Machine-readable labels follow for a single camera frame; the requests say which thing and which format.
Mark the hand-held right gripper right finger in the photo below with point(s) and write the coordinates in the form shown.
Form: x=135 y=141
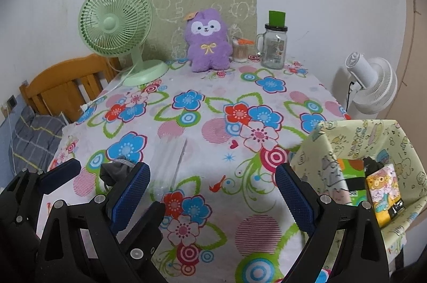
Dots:
x=295 y=199

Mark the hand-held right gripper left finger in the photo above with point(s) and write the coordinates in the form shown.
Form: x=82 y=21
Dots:
x=131 y=196

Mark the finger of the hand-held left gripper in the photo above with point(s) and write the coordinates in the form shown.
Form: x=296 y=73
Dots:
x=150 y=226
x=58 y=173

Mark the dark grey sock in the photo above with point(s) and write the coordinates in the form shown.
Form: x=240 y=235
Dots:
x=115 y=171

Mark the green packet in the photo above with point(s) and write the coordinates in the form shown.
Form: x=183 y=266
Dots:
x=352 y=169

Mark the black cloth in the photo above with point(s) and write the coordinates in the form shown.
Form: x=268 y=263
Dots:
x=372 y=165

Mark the yellow printed storage box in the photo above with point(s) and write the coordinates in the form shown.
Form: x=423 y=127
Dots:
x=353 y=133

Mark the yellow cartoon tissue packet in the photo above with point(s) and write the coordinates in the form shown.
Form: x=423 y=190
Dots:
x=383 y=189

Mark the grey plaid blanket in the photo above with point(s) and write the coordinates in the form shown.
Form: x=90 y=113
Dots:
x=36 y=136

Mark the clear plastic wrapper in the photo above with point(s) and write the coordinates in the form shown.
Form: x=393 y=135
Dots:
x=170 y=159

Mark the floral tablecloth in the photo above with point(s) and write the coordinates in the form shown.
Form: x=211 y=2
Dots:
x=206 y=149

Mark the wooden chair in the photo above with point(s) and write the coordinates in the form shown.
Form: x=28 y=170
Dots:
x=60 y=76

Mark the white fan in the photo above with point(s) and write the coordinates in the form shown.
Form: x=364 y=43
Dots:
x=377 y=86

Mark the glass jar mug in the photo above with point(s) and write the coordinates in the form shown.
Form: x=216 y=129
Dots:
x=275 y=53

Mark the cotton swab container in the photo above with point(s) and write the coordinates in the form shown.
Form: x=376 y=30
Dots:
x=240 y=53

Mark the green desk fan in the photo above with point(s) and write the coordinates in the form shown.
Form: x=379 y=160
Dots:
x=110 y=23

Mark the purple plush toy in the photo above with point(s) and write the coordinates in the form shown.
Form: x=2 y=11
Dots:
x=208 y=53

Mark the green plastic cup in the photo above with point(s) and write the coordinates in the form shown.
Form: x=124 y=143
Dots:
x=277 y=19

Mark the beige door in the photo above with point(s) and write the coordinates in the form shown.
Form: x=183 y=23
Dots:
x=417 y=53

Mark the green printed wall poster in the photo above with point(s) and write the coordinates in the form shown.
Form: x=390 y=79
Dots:
x=173 y=3

